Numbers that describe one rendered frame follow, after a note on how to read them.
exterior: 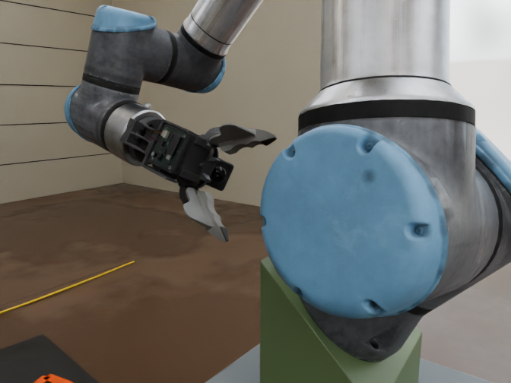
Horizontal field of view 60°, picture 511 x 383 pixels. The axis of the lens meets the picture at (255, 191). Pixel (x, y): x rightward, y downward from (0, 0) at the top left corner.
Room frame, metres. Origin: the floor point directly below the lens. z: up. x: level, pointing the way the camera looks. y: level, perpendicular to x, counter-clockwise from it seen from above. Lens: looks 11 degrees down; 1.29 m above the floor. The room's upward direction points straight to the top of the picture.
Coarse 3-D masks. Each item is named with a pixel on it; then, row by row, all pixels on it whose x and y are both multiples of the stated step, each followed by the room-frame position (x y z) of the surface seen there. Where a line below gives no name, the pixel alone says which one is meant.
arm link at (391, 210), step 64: (384, 0) 0.37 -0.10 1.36; (448, 0) 0.39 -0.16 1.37; (384, 64) 0.36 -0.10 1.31; (448, 64) 0.38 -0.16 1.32; (320, 128) 0.33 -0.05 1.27; (384, 128) 0.33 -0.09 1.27; (448, 128) 0.33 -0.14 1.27; (320, 192) 0.33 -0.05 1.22; (384, 192) 0.29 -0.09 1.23; (448, 192) 0.31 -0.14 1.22; (320, 256) 0.32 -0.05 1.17; (384, 256) 0.29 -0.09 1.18; (448, 256) 0.30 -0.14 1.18
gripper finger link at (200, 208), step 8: (192, 192) 0.60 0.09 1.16; (200, 192) 0.60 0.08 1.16; (192, 200) 0.58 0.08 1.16; (200, 200) 0.60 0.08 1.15; (208, 200) 0.59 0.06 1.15; (184, 208) 0.55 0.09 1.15; (192, 208) 0.57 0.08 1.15; (200, 208) 0.58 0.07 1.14; (208, 208) 0.59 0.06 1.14; (192, 216) 0.55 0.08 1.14; (200, 216) 0.57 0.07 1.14; (208, 216) 0.58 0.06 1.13; (216, 216) 0.58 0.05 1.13; (208, 224) 0.57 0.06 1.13; (216, 224) 0.57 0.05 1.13; (208, 232) 0.57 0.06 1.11; (216, 232) 0.57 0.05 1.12; (224, 232) 0.56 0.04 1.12; (224, 240) 0.55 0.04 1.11
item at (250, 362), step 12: (252, 348) 0.73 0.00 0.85; (240, 360) 0.69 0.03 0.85; (252, 360) 0.69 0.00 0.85; (420, 360) 0.69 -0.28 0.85; (228, 372) 0.65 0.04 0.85; (240, 372) 0.65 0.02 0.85; (252, 372) 0.65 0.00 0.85; (420, 372) 0.65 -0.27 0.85; (432, 372) 0.65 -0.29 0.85; (444, 372) 0.65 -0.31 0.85; (456, 372) 0.65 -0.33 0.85
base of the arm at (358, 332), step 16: (304, 304) 0.51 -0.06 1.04; (320, 320) 0.49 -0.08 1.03; (336, 320) 0.49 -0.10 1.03; (352, 320) 0.48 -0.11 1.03; (368, 320) 0.48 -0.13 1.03; (384, 320) 0.48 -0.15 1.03; (400, 320) 0.49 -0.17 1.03; (416, 320) 0.50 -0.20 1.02; (336, 336) 0.49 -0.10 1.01; (352, 336) 0.48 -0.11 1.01; (368, 336) 0.48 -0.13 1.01; (384, 336) 0.50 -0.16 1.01; (400, 336) 0.50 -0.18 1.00; (352, 352) 0.49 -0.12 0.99; (368, 352) 0.49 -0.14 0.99; (384, 352) 0.50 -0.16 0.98
